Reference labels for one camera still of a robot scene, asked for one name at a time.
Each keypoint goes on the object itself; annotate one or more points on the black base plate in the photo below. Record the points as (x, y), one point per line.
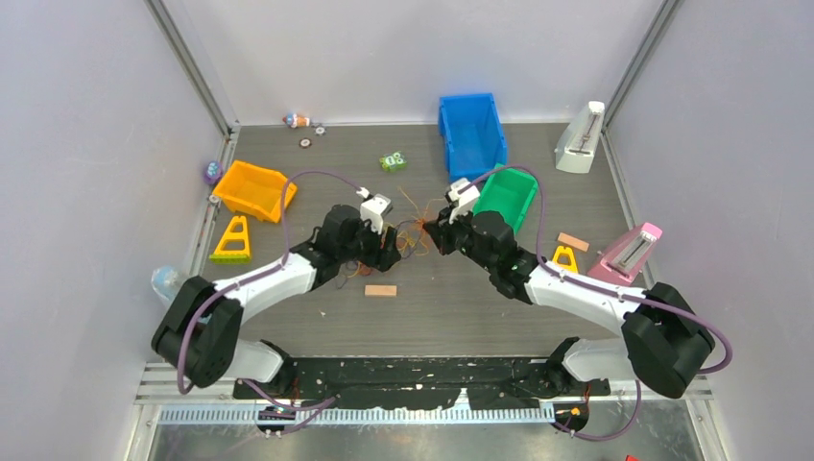
(415, 383)

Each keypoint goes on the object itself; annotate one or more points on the white metronome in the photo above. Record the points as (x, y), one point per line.
(575, 150)

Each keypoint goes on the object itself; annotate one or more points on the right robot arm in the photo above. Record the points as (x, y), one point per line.
(659, 342)

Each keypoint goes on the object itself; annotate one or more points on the green monster toy block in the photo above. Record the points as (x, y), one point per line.
(393, 162)

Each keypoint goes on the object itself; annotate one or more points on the purple round toy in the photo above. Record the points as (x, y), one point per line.
(213, 172)

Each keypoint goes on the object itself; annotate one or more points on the clear plastic bottle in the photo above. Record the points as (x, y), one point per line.
(167, 282)

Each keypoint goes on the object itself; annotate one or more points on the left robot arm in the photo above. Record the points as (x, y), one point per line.
(199, 334)

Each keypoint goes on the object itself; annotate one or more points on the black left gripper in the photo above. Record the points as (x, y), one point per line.
(383, 257)

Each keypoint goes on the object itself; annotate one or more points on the orange plastic bin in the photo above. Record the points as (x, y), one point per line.
(256, 191)

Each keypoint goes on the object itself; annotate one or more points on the yellow triangle block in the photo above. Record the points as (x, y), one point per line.
(234, 246)
(565, 258)

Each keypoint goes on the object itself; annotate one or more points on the yellow triangle block left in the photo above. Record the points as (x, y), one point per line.
(234, 246)

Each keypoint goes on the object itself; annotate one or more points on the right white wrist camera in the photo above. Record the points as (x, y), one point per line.
(462, 195)

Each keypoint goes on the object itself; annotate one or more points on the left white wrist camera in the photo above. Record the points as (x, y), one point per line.
(374, 210)

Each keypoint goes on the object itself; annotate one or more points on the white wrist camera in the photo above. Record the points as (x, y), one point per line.
(374, 210)
(462, 195)

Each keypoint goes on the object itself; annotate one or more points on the small wooden block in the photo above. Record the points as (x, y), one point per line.
(378, 290)

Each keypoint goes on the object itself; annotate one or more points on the green plastic bin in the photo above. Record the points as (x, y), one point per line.
(510, 192)

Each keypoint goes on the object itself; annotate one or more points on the pink metronome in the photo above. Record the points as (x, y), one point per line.
(622, 261)

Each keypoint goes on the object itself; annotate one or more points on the yellow triangle block right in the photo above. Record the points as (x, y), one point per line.
(565, 258)

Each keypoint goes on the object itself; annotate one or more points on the blue plastic bin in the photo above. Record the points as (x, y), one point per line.
(473, 136)

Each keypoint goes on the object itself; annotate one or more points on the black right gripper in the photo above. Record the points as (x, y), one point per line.
(442, 236)

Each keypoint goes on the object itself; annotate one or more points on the small clown figurine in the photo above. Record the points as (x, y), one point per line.
(295, 121)

